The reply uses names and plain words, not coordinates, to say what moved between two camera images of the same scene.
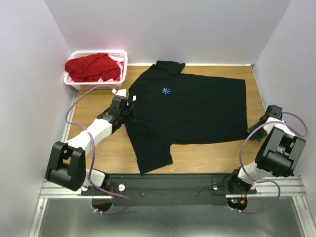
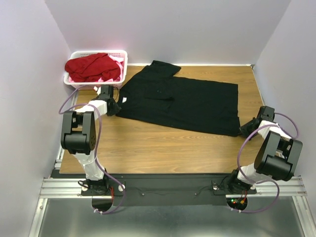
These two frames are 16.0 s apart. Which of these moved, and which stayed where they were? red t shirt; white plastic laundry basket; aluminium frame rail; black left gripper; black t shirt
Moved: black t shirt; black left gripper
Stayed: red t shirt; aluminium frame rail; white plastic laundry basket
